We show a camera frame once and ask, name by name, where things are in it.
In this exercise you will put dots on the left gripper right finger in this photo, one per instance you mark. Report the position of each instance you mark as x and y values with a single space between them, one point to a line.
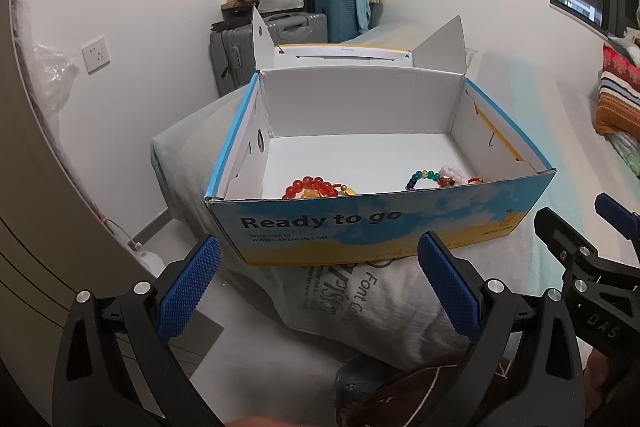
485 312

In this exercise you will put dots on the grey suitcase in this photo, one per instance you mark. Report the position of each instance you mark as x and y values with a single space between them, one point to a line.
236 54

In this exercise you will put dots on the teal suitcase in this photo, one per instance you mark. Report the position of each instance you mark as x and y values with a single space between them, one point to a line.
345 19

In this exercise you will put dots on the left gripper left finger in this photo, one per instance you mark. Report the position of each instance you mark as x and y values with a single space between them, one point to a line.
153 316

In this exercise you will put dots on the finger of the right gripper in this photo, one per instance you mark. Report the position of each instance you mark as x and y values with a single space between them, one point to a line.
624 221
580 258

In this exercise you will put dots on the clear plastic bag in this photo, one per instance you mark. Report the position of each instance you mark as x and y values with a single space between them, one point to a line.
55 74

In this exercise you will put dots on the blue yellow cardboard box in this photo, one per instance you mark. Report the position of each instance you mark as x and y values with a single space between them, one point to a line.
347 154

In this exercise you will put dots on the floral blanket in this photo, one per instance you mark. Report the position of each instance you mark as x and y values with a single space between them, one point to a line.
628 148

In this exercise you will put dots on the striped bed sheet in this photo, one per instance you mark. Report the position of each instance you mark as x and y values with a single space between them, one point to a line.
386 308

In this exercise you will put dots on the right hand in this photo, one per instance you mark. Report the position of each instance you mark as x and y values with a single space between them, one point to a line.
612 391

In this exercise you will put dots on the white wall socket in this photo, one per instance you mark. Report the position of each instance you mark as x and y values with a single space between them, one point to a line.
96 55

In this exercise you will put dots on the striped brown pillow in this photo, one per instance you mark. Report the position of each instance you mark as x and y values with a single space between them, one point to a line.
617 107

